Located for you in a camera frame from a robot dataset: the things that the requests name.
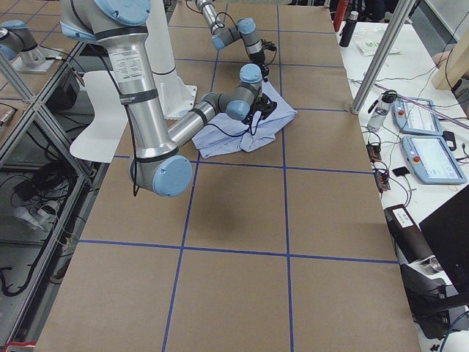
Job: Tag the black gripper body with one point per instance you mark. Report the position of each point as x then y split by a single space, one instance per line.
258 58
261 101

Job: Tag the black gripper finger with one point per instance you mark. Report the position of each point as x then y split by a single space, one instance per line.
265 71

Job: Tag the blue striped button shirt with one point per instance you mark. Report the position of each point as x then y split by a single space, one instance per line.
224 135

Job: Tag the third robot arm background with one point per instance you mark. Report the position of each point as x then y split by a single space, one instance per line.
17 40

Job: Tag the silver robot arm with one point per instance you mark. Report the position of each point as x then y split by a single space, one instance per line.
120 27
244 29

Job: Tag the black thermos bottle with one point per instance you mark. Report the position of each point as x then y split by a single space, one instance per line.
348 29

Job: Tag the red bottle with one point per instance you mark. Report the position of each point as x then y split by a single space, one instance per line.
339 14

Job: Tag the white paper green print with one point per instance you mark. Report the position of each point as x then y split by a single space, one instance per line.
367 46

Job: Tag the clear water bottle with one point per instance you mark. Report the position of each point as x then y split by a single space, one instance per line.
380 109

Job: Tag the orange black hub upper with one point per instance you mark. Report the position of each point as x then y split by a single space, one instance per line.
373 151

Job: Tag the orange black hub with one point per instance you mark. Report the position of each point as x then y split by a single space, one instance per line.
382 180
373 151

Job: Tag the orange black hub lower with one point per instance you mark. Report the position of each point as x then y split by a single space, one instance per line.
382 180

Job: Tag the upper teach pendant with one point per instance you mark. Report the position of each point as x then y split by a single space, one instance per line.
412 119

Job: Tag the teach pendant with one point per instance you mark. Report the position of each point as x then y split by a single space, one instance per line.
431 160
412 119

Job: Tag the small black pad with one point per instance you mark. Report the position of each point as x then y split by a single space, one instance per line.
401 171

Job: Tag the white plastic chair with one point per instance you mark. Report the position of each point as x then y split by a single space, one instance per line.
99 141

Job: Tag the lower teach pendant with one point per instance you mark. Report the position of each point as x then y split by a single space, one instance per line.
431 160

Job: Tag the black monitor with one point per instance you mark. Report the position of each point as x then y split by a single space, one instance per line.
446 232

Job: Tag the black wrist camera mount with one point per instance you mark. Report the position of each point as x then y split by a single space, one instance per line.
268 46

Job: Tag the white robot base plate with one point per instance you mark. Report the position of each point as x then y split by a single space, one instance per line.
176 98

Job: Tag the grey aluminium post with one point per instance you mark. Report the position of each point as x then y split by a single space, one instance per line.
400 15

